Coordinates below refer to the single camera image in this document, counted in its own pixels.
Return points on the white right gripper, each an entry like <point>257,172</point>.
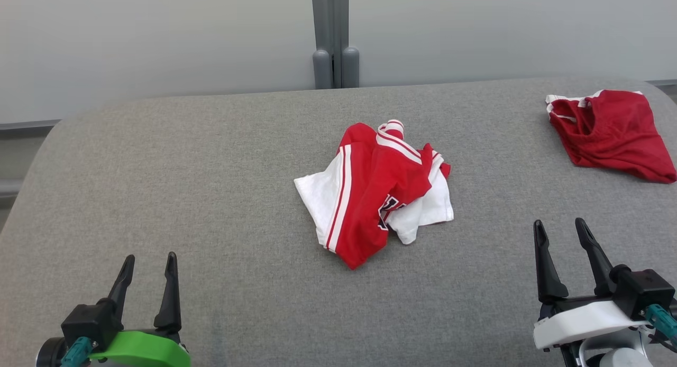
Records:
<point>576,322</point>

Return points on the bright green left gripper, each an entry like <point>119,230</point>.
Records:
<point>143,351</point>

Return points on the red shorts with white stripe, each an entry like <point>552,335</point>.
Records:
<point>619,134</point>

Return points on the red t-shirt with white sleeves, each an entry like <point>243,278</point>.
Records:
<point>370,198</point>

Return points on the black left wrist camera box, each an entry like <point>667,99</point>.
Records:
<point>90,322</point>

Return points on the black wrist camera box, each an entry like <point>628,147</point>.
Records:
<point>642,290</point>
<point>90,322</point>

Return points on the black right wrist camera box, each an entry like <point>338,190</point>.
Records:
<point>642,290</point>

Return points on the grey wall base rail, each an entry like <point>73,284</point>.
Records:
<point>26,126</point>

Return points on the grey metal partition post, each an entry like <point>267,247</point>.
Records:
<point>330,39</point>

